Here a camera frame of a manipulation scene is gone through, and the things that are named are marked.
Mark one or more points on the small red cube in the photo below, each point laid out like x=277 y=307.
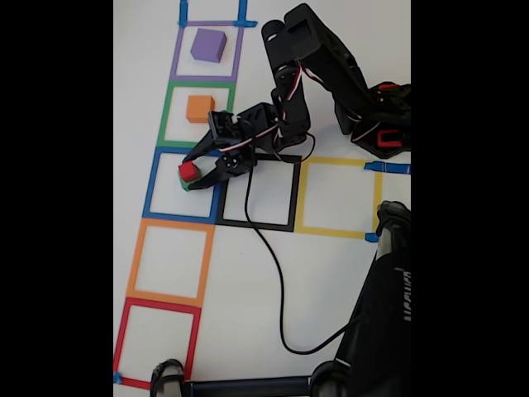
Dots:
x=188 y=170

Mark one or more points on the green square block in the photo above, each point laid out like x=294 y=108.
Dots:
x=184 y=185

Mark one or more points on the orange square block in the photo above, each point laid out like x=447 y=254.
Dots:
x=197 y=108

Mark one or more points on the large purple square block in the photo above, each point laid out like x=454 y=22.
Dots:
x=206 y=44

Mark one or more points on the blue tape strip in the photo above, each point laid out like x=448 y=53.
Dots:
x=371 y=237
x=117 y=377
x=243 y=10
x=392 y=168
x=183 y=10
x=250 y=24

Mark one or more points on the black tripod stand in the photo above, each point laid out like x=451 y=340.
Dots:
x=372 y=331

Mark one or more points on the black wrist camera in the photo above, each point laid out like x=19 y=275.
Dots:
x=235 y=161

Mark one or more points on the green square frame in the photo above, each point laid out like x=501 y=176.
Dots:
x=165 y=124

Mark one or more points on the blue square frame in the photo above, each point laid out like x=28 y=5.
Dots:
x=182 y=217

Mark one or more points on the purple square frame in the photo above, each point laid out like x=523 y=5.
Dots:
x=204 y=77

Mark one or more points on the black square frame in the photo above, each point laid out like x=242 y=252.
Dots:
x=256 y=226

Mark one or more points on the orange square frame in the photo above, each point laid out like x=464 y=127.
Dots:
x=165 y=298

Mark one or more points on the yellow square frame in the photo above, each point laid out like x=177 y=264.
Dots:
x=330 y=232

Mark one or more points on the red square frame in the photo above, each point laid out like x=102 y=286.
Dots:
x=159 y=305

